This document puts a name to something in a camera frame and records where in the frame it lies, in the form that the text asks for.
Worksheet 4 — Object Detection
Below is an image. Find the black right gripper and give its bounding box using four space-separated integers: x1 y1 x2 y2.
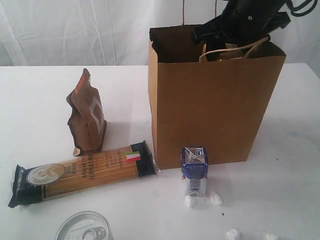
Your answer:
191 0 291 46

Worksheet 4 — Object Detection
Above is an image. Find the brown paper bag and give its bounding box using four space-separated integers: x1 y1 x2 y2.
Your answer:
148 25 286 169

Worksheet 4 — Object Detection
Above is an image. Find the silver pull-tab tin can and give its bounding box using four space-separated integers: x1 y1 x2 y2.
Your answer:
54 211 114 240

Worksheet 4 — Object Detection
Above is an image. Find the yellow grain bottle white cap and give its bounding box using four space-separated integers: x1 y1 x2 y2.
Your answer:
199 43 252 62

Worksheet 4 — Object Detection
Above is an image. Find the blue white milk carton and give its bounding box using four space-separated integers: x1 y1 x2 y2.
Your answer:
181 146 209 196

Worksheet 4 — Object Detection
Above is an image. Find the brown coffee pouch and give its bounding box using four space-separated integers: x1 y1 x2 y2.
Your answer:
66 68 107 157

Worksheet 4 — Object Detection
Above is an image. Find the spaghetti pasta package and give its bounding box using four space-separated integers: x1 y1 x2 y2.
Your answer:
8 141 156 208

